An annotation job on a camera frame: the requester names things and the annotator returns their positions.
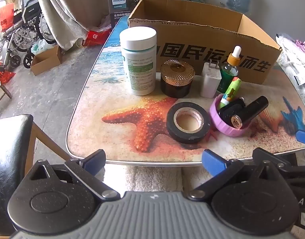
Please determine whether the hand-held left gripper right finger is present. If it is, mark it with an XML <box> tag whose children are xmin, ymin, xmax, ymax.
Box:
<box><xmin>186</xmin><ymin>147</ymin><xmax>295</xmax><ymax>201</ymax></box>

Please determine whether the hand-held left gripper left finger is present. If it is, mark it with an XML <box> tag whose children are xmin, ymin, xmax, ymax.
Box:
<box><xmin>25</xmin><ymin>149</ymin><xmax>121</xmax><ymax>202</ymax></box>

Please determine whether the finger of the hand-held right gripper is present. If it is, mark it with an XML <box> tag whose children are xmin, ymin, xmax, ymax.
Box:
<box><xmin>279</xmin><ymin>154</ymin><xmax>305</xmax><ymax>180</ymax></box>
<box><xmin>295</xmin><ymin>129</ymin><xmax>305</xmax><ymax>147</ymax></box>

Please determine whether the pink plastic bowl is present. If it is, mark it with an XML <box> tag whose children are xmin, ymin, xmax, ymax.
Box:
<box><xmin>209</xmin><ymin>93</ymin><xmax>259</xmax><ymax>138</ymax></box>

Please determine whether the black cylinder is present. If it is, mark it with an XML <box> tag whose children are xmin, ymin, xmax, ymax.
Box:
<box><xmin>232</xmin><ymin>96</ymin><xmax>269</xmax><ymax>130</ymax></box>

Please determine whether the green and orange tube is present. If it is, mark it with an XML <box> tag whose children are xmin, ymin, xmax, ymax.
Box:
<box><xmin>219</xmin><ymin>77</ymin><xmax>243</xmax><ymax>108</ymax></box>

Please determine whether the white charger plug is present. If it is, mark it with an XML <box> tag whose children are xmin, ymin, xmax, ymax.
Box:
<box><xmin>200</xmin><ymin>59</ymin><xmax>222</xmax><ymax>99</ymax></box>

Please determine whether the dark jar with gold lid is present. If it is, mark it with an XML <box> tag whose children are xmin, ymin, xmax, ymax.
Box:
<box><xmin>160</xmin><ymin>59</ymin><xmax>196</xmax><ymax>99</ymax></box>

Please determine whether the green dropper bottle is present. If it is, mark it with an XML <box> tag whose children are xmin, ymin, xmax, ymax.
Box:
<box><xmin>217</xmin><ymin>45</ymin><xmax>243</xmax><ymax>94</ymax></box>

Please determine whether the large printed cardboard box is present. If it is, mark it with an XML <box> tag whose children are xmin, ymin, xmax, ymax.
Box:
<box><xmin>128</xmin><ymin>0</ymin><xmax>282</xmax><ymax>85</ymax></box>

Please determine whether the black tape roll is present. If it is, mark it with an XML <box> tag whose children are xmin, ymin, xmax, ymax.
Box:
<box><xmin>167</xmin><ymin>102</ymin><xmax>211</xmax><ymax>144</ymax></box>

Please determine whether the white printed bag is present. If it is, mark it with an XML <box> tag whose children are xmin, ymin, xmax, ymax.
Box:
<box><xmin>276</xmin><ymin>33</ymin><xmax>305</xmax><ymax>106</ymax></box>

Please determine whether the black padded chair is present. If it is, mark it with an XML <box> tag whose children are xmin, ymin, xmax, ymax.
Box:
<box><xmin>0</xmin><ymin>114</ymin><xmax>71</xmax><ymax>239</ymax></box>

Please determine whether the white supplement bottle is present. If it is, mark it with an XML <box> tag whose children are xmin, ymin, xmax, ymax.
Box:
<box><xmin>120</xmin><ymin>27</ymin><xmax>157</xmax><ymax>96</ymax></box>

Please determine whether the small open cardboard box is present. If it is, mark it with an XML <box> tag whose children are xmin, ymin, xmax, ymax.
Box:
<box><xmin>30</xmin><ymin>45</ymin><xmax>66</xmax><ymax>76</ymax></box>

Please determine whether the wooden stool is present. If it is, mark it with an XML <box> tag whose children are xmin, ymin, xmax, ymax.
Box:
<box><xmin>0</xmin><ymin>79</ymin><xmax>12</xmax><ymax>110</ymax></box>

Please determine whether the red plastic bag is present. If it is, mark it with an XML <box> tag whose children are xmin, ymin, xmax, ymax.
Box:
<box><xmin>82</xmin><ymin>28</ymin><xmax>112</xmax><ymax>47</ymax></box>

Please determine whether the wheelchair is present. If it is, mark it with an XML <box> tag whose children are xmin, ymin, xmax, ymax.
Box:
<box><xmin>0</xmin><ymin>0</ymin><xmax>59</xmax><ymax>69</ymax></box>

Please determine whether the beige curtain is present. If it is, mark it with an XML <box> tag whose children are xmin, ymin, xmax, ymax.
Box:
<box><xmin>34</xmin><ymin>0</ymin><xmax>108</xmax><ymax>51</ymax></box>

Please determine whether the orange and grey appliance box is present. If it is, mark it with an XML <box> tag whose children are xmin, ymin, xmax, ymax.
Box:
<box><xmin>106</xmin><ymin>0</ymin><xmax>171</xmax><ymax>30</ymax></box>

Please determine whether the orange bag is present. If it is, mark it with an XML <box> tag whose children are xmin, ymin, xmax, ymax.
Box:
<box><xmin>0</xmin><ymin>4</ymin><xmax>15</xmax><ymax>32</ymax></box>

